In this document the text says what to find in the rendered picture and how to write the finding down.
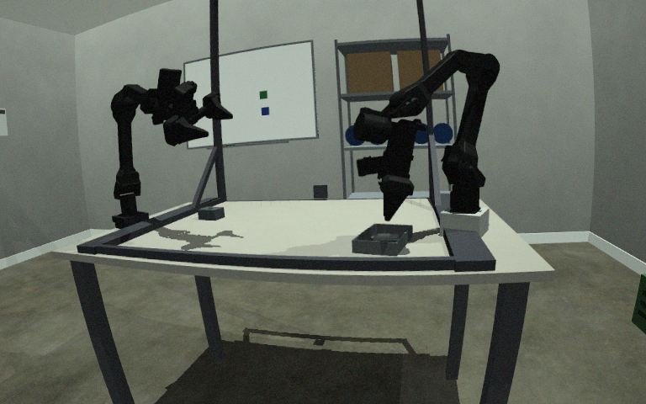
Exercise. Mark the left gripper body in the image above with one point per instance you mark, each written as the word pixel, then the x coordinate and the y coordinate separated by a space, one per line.
pixel 397 178

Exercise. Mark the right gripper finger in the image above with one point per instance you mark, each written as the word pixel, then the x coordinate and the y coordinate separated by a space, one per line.
pixel 186 132
pixel 218 111

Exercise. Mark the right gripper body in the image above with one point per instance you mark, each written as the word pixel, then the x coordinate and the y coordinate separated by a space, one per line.
pixel 191 114

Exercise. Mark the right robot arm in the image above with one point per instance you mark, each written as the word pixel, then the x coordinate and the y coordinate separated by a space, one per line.
pixel 124 108

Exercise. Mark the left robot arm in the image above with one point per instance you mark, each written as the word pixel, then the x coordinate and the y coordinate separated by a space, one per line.
pixel 460 161

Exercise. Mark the dark grey cylinder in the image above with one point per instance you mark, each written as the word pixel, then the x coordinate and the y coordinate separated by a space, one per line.
pixel 386 237

